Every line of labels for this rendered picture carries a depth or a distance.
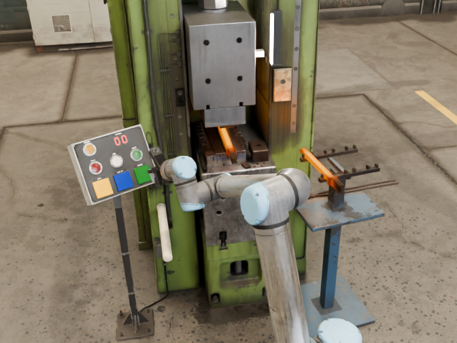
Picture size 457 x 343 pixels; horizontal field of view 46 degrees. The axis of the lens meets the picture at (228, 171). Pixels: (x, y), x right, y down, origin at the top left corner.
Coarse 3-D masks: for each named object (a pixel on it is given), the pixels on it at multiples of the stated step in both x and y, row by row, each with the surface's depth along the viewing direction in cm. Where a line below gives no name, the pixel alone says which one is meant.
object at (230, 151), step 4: (224, 128) 290; (220, 132) 290; (224, 132) 286; (224, 136) 282; (224, 140) 278; (228, 140) 278; (228, 144) 274; (228, 148) 268; (232, 148) 268; (228, 152) 268; (232, 152) 265; (232, 156) 262; (236, 156) 262; (232, 160) 263; (236, 160) 263
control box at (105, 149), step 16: (128, 128) 248; (80, 144) 237; (96, 144) 240; (112, 144) 244; (128, 144) 248; (144, 144) 252; (80, 160) 236; (96, 160) 240; (128, 160) 247; (144, 160) 251; (80, 176) 238; (96, 176) 239; (112, 176) 243; (128, 192) 246
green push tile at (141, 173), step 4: (136, 168) 248; (140, 168) 249; (144, 168) 250; (148, 168) 251; (136, 172) 248; (140, 172) 249; (144, 172) 250; (136, 176) 248; (140, 176) 248; (144, 176) 249; (148, 176) 250; (140, 180) 248; (144, 180) 249; (148, 180) 250
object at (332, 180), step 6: (300, 150) 275; (306, 150) 272; (306, 156) 269; (312, 156) 267; (312, 162) 263; (318, 162) 261; (318, 168) 257; (324, 168) 256; (324, 174) 252; (330, 174) 251; (330, 180) 247; (336, 180) 244; (336, 186) 245; (342, 186) 241; (342, 192) 242
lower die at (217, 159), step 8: (200, 128) 298; (208, 128) 295; (216, 128) 295; (232, 128) 294; (200, 136) 290; (208, 136) 288; (216, 136) 286; (232, 136) 285; (208, 144) 280; (216, 144) 278; (224, 144) 275; (232, 144) 275; (240, 144) 277; (208, 152) 272; (216, 152) 270; (224, 152) 270; (240, 152) 271; (208, 160) 270; (216, 160) 271; (224, 160) 272; (240, 160) 273
